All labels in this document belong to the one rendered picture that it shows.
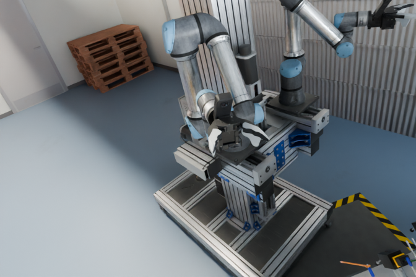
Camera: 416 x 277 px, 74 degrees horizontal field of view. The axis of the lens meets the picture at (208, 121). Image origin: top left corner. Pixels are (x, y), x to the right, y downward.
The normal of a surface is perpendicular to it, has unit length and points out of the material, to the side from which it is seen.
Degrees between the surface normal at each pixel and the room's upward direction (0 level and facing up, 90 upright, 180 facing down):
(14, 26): 90
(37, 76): 90
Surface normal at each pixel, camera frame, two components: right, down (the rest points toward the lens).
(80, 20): 0.66, 0.28
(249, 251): -0.20, -0.83
